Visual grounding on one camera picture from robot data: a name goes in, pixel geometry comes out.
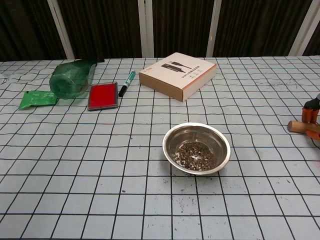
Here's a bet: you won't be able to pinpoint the crushed dark spice grains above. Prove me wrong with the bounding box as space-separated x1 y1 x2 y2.
172 141 218 172

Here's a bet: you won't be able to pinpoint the white vertical frame post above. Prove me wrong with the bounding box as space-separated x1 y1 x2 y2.
137 0 155 58
288 0 320 57
206 0 223 58
47 0 75 60

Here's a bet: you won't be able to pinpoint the checkered grid tablecloth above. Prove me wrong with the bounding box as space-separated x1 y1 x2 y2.
0 55 320 240

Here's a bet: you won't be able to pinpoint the green foil packet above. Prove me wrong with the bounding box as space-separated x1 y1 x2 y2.
18 90 60 111

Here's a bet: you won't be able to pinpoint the green marker pen black cap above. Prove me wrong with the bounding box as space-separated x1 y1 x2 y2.
118 70 137 98

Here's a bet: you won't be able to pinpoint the green plastic bottle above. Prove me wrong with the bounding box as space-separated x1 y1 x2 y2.
48 57 105 100

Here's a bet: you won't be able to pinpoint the wooden rolling pin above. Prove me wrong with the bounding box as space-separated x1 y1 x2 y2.
287 119 320 136

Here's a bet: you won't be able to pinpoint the red ink stamp pad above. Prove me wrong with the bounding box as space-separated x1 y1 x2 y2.
87 81 119 112

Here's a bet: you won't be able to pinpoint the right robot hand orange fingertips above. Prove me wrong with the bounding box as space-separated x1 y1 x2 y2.
301 92 320 140

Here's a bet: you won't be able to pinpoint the cardboard product box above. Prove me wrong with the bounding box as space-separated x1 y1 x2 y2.
138 51 217 103

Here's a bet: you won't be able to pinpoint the stainless steel bowl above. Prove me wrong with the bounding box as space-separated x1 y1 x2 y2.
162 122 232 176

